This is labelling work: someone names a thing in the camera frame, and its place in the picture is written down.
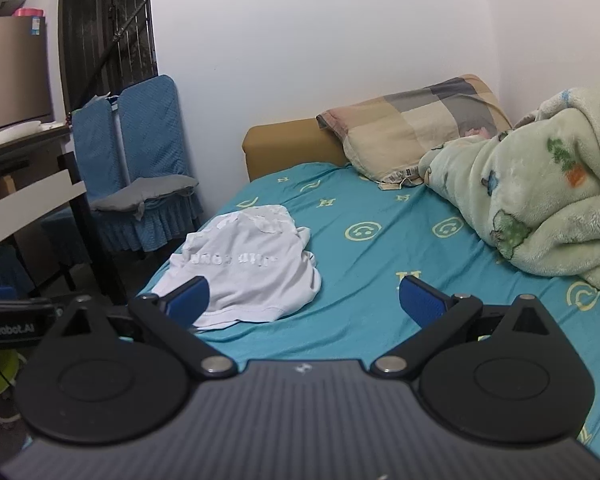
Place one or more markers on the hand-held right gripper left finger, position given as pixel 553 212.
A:
pixel 192 302

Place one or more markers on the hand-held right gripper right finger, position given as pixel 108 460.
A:
pixel 420 305

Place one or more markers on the white printed t-shirt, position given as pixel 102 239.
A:
pixel 250 265

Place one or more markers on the bed with teal sheet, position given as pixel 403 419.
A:
pixel 360 270

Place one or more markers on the grey seat cushion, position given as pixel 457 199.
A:
pixel 145 192

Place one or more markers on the wooden desk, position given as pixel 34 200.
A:
pixel 25 160
pixel 25 205

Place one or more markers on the green printed fleece blanket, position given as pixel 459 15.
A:
pixel 545 195

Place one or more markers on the blue covered chair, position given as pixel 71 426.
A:
pixel 97 150
pixel 150 130

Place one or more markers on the plaid pillow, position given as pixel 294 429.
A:
pixel 405 125

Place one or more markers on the pink soft object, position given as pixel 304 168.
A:
pixel 476 133

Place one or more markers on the tan padded headboard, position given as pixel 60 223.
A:
pixel 290 147

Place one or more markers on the bronze refrigerator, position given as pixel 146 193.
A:
pixel 12 75

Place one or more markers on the dark barred window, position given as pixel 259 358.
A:
pixel 105 20

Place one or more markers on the pink lidded container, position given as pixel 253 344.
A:
pixel 29 12

